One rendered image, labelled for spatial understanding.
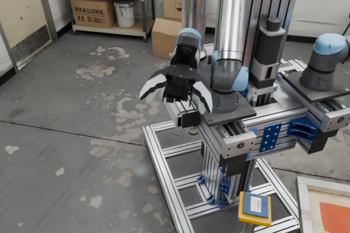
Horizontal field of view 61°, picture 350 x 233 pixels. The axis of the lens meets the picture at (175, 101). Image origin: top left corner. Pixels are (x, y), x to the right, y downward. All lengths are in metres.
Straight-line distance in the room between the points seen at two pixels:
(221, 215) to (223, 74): 1.44
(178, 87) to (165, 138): 1.94
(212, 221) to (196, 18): 1.45
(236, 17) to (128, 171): 1.98
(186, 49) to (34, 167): 2.42
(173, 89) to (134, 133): 2.30
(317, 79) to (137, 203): 1.63
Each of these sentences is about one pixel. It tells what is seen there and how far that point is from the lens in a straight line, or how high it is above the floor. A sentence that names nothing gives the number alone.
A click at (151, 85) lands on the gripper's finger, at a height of 1.69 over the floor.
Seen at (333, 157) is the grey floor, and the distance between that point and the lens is 3.09.
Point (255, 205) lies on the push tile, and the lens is 1.33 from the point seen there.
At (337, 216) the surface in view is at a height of 0.96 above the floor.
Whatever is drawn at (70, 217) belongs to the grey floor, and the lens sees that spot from 2.52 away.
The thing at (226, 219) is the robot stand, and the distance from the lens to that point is 2.16.
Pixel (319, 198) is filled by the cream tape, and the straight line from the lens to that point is 1.46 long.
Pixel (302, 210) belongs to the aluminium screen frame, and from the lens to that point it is 1.35.
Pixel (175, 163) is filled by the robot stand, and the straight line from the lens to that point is 2.42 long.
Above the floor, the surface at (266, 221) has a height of 0.95.
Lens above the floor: 2.05
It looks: 38 degrees down
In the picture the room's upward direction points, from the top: straight up
